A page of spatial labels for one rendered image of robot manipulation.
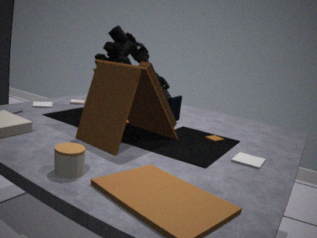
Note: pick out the grey cylindrical container with tan lid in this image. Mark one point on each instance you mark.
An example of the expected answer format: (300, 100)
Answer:
(69, 159)

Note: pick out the tan flat rectangular board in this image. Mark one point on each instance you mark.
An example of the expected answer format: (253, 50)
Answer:
(169, 205)

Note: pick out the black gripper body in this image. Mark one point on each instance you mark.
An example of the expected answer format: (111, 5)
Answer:
(122, 58)

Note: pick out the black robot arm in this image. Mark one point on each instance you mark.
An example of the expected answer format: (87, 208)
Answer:
(126, 40)

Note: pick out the white flat rectangular block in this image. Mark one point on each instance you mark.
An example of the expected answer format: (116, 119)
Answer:
(248, 160)
(43, 104)

